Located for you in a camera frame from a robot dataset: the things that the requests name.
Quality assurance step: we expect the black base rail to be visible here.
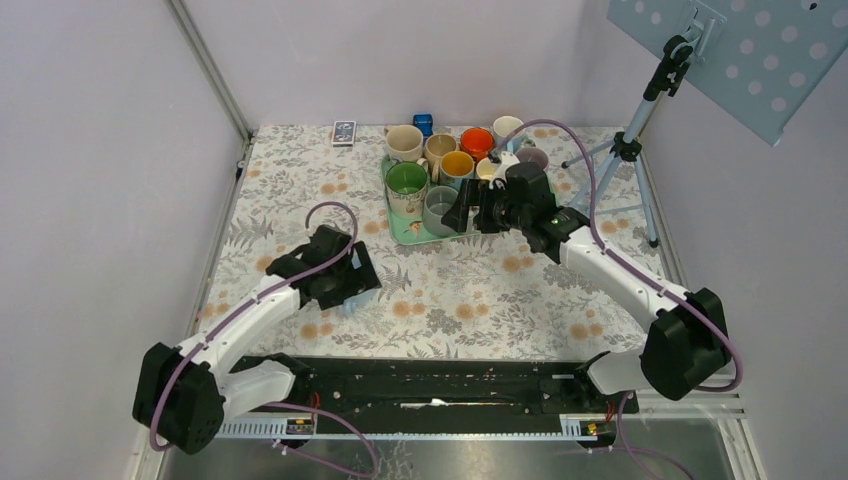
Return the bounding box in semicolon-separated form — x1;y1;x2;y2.
271;354;622;426

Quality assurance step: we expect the beige cartoon print mug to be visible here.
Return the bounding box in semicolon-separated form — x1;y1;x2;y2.
384;158;430;219

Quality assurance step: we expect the round beige glazed mug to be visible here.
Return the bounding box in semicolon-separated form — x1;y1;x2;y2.
424;134;458;183

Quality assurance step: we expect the beige seahorse print mug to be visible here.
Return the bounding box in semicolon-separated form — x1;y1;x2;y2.
385;125;424;162

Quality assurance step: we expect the grey mug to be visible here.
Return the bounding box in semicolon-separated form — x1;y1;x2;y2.
423;186;458;237

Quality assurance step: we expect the floral tablecloth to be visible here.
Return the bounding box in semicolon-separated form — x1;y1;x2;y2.
199;125;646;361

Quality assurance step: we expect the light blue tripod stand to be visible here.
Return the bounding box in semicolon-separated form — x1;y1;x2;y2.
589;30;702;248

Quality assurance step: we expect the pale blue ribbed mug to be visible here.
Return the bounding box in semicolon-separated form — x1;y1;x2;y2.
341;290;375;317

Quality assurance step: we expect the green floral bird tray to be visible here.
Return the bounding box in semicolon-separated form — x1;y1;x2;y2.
381;156;482;246

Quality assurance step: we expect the cream yellow mug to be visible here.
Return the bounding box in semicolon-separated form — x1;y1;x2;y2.
475;158;499;181

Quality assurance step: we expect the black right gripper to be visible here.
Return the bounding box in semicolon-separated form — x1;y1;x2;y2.
440;179;530;235

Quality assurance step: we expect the blue toy car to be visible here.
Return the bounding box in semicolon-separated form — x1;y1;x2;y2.
413;113;434;139

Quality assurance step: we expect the playing card box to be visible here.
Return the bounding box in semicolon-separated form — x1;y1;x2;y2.
331;120;357;147

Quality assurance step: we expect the light blue faceted mug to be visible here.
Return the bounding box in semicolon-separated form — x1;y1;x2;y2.
492;115;527;153

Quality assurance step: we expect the orange mug with black handle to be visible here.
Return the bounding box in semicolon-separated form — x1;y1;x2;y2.
459;127;496;163

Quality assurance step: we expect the blue dotted panel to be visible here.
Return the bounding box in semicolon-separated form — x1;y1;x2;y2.
607;0;847;145

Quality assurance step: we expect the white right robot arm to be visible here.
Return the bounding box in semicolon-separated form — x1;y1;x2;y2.
442;163;732;412

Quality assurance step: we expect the white slotted cable duct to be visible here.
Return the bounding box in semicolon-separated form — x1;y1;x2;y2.
216;411;601;442

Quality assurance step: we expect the lilac mug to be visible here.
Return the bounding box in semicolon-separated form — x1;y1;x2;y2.
516;147;549;170

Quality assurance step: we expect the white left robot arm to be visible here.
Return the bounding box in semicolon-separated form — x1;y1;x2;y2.
132;225;381;454

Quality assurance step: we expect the blue butterfly mug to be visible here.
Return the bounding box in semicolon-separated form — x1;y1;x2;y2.
438;151;475;191

